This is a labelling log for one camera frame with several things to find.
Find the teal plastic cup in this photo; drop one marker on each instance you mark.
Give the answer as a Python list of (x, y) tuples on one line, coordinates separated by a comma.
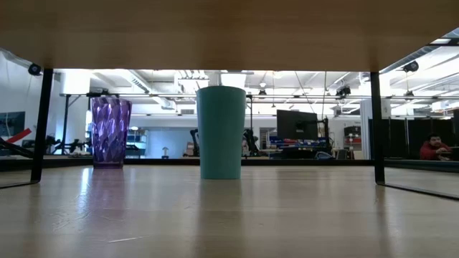
[(220, 136)]

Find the purple faceted plastic tumbler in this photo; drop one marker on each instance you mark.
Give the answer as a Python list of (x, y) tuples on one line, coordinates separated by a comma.
[(110, 132)]

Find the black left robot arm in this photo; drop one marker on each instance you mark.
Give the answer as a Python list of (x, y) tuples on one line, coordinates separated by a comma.
[(14, 148)]

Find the wooden shelf board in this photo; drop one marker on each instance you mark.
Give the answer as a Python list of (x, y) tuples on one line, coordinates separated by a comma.
[(229, 32)]

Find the black metal shelf leg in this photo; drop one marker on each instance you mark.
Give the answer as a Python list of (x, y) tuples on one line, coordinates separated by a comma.
[(377, 125), (42, 125)]

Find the person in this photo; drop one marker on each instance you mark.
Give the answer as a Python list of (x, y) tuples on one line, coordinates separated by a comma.
[(432, 148), (245, 146)]

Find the brown cardboard box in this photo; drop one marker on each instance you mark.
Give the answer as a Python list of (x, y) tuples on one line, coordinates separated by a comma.
[(190, 148)]

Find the blue storage bins rack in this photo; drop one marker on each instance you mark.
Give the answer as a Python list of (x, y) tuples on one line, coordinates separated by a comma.
[(294, 142)]

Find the black computer monitor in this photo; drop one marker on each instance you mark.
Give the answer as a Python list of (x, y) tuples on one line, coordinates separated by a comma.
[(295, 125)]

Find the small white table lamp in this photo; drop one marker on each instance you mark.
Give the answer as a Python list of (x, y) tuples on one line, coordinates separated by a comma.
[(165, 152)]

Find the black background robot arms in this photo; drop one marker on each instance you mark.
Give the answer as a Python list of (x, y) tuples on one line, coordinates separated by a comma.
[(73, 145)]

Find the dark partition panels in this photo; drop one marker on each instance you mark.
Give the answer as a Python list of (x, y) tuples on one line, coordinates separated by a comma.
[(405, 138)]

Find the black metal rig frame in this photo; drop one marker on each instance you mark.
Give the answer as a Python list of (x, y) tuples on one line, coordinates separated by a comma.
[(251, 111), (65, 122)]

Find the black rig-mounted camera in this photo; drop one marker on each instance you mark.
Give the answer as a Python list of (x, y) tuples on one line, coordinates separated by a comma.
[(343, 91)]

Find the black dome ceiling camera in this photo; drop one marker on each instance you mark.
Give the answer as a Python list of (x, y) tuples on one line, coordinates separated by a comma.
[(411, 66), (34, 69)]

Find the dark wall picture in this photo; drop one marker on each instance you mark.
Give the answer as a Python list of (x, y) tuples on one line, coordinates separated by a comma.
[(12, 123)]

